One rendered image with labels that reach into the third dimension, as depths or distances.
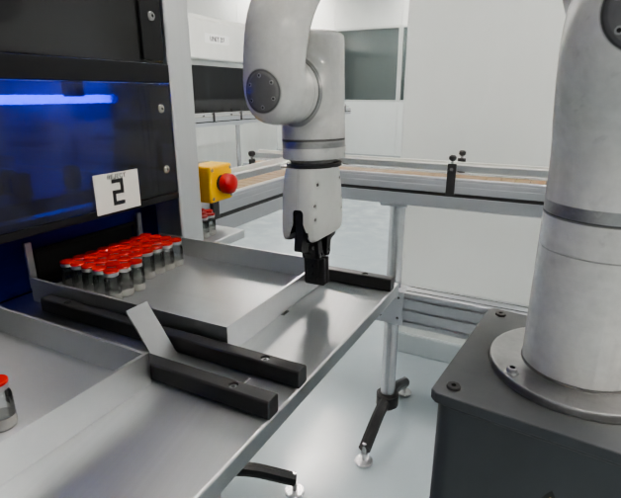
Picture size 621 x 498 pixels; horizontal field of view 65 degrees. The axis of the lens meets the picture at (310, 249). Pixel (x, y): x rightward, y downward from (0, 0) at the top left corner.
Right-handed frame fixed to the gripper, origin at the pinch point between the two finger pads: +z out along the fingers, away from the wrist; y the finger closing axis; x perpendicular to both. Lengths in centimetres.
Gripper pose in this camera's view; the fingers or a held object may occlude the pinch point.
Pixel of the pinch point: (316, 269)
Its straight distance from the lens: 70.5
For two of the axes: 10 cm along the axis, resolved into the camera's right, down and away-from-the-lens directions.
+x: 8.9, 1.1, -4.5
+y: -4.6, 2.7, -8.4
